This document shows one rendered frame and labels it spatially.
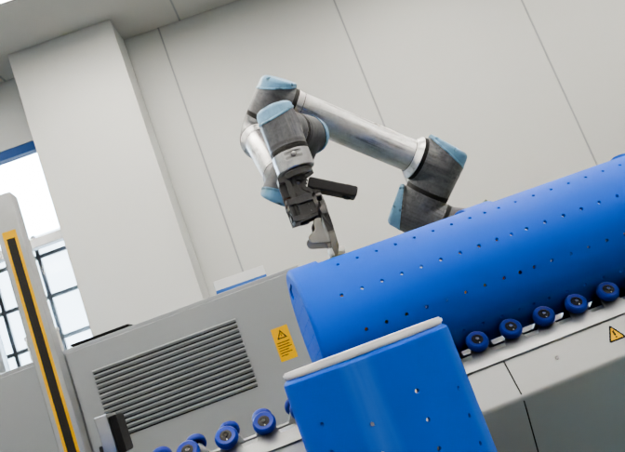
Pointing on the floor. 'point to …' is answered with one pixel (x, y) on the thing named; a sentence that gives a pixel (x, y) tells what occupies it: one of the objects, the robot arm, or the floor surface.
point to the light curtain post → (40, 329)
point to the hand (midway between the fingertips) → (336, 250)
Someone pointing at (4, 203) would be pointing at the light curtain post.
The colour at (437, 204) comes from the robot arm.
